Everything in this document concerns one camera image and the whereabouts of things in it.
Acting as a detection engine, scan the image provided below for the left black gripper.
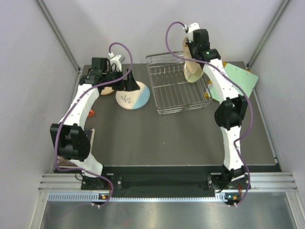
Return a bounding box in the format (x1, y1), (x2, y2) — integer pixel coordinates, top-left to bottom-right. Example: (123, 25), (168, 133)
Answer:
(102, 68), (140, 92)

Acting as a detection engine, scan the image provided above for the blue and cream plate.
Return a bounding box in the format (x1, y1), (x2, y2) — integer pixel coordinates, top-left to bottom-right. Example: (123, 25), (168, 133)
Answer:
(115, 81), (150, 110)

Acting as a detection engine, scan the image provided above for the bird plate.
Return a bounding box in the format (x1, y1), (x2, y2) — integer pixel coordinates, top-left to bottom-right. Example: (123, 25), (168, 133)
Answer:
(182, 38), (203, 81)
(100, 87), (114, 96)

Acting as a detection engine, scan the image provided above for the green and cream plate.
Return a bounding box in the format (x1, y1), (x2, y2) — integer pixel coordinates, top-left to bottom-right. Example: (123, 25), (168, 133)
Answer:
(184, 61), (203, 83)

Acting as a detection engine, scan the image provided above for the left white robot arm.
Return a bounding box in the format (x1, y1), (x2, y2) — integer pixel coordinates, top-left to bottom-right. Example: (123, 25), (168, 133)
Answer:
(50, 53), (140, 189)

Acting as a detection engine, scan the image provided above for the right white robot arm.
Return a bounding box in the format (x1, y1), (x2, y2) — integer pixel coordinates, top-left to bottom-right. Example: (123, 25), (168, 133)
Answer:
(185, 29), (248, 189)

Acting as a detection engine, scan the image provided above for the orange mug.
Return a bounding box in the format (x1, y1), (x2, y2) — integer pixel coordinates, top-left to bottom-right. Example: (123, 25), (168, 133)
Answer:
(88, 109), (95, 117)

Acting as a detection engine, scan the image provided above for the yellow cutting board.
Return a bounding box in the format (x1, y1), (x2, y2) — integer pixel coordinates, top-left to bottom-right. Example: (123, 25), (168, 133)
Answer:
(203, 59), (252, 100)

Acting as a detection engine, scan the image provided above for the green cutting board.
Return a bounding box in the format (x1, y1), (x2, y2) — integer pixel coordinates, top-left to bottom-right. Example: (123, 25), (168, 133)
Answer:
(211, 62), (259, 103)

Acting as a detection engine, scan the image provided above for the book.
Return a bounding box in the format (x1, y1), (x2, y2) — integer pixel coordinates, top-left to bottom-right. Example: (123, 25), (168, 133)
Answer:
(58, 128), (95, 168)

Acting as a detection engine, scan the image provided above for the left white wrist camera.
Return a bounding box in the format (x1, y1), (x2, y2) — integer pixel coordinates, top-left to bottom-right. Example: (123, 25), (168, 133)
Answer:
(108, 52), (125, 72)

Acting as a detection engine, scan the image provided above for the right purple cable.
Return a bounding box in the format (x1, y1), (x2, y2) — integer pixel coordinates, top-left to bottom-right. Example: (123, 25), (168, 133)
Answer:
(165, 21), (254, 208)

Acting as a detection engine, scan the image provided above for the purple cable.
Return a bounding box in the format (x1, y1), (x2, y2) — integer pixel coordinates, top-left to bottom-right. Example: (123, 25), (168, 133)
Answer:
(165, 21), (254, 208)
(53, 42), (133, 208)

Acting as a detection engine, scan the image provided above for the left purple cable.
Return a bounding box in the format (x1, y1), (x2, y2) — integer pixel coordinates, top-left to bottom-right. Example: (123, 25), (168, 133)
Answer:
(53, 42), (133, 208)

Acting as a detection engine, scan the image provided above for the wire dish rack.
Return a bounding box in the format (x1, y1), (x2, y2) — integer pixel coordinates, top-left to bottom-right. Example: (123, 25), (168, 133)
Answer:
(146, 52), (212, 115)

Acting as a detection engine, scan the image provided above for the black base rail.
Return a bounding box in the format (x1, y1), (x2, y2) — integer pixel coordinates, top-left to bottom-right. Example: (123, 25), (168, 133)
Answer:
(81, 174), (234, 190)

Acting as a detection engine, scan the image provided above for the grey cable duct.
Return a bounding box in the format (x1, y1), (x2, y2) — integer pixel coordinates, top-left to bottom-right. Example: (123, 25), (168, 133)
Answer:
(47, 190), (240, 203)

